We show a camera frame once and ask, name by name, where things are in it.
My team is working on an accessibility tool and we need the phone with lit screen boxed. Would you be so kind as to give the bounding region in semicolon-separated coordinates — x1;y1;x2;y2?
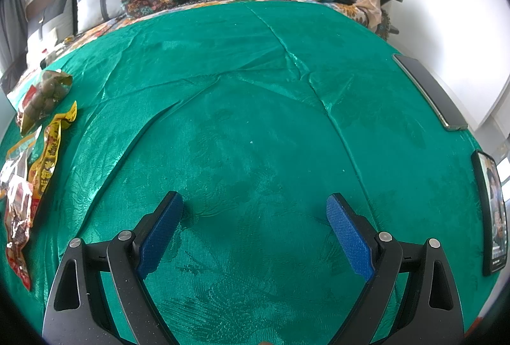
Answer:
471;149;507;277

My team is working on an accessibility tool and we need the grey curtain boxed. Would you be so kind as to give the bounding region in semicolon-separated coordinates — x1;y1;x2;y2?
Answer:
0;0;28;71

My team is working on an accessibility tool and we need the bag of round brown snacks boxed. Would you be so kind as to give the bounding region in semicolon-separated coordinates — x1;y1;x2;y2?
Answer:
16;69;73;136

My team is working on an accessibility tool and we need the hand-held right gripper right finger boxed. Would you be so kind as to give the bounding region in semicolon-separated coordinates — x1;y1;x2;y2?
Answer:
326;193;465;345

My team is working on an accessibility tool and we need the dark phone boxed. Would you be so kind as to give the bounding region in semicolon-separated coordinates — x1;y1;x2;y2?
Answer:
392;54;469;131

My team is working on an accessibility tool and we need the green tablecloth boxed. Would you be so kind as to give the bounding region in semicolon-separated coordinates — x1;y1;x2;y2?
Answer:
0;0;506;345

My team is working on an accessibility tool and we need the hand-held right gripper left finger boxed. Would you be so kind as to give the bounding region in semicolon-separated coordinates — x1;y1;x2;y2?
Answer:
42;190;185;345

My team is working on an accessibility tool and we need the red clear snack packet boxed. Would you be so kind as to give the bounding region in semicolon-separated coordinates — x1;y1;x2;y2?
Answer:
0;126;42;292

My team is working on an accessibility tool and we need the yellow snack packet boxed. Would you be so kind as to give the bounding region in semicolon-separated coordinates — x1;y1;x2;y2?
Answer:
28;101;78;218

